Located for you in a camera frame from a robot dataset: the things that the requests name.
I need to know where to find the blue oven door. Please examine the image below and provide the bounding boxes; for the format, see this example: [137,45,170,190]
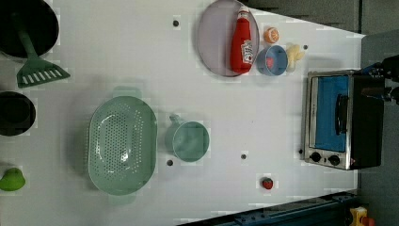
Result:
[311,75,349,153]

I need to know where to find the black toaster oven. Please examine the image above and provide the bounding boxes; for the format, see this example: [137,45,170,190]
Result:
[303,71,385,170]

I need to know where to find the black oven knob upper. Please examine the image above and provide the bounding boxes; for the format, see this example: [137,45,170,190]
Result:
[310,152,321,162]

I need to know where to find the black oven knob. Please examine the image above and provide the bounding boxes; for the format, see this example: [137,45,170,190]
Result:
[328,155,341,166]
[310,152,321,162]

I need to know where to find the black oven knob lower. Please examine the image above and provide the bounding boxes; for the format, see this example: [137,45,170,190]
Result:
[328,155,341,166]

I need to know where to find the green mug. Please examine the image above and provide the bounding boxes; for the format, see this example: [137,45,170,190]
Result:
[165,114,210,162]

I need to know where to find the red ketchup bottle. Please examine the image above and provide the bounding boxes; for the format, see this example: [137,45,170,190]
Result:
[230,7,254,74]

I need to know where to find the green colander basket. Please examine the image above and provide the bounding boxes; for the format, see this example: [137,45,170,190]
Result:
[88,86,158,197]

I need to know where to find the grey round plate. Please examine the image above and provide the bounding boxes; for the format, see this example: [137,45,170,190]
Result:
[197,0,261,77]

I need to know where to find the pink strawberry toy in bowl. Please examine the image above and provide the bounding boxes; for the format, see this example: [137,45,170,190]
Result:
[266,57,274,69]

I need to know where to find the blue bowl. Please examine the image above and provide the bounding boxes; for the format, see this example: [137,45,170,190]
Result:
[256,45,288,76]

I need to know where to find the red strawberry toy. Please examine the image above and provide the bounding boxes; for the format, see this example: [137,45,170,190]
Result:
[262,178,274,189]

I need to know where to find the orange slice toy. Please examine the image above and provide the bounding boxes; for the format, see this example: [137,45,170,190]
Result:
[263,27,279,44]

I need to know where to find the peeled banana toy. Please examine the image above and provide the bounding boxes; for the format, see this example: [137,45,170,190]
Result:
[286,44,305,73]

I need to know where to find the green slotted spatula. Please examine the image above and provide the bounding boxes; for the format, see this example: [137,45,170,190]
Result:
[11,13,71,89]

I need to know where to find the small black cup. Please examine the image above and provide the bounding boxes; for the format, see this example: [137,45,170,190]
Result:
[0,91,36,137]

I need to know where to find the large black cup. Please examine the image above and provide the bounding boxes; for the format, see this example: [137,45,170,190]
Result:
[0,0,59,58]

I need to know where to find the yellow red emergency button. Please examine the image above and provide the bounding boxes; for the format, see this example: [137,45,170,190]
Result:
[349,206,375,226]

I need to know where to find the green pear toy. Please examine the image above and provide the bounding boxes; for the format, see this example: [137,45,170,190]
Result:
[0,168,26,191]

